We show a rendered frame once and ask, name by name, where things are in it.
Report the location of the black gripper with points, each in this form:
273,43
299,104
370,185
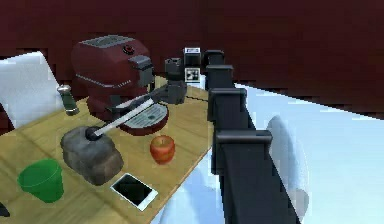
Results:
175,90

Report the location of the grey brown bread loaf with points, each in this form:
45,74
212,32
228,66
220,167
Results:
90,156

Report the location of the small black object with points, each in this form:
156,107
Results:
3,210

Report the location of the dark red coffee machine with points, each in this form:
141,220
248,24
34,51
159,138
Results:
106,66

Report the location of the green plastic cup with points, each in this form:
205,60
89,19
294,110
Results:
41,181

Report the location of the black phone with white rim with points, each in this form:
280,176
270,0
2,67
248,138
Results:
134,191

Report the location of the red apple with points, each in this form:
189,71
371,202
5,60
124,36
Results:
162,150

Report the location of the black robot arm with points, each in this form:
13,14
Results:
246,173

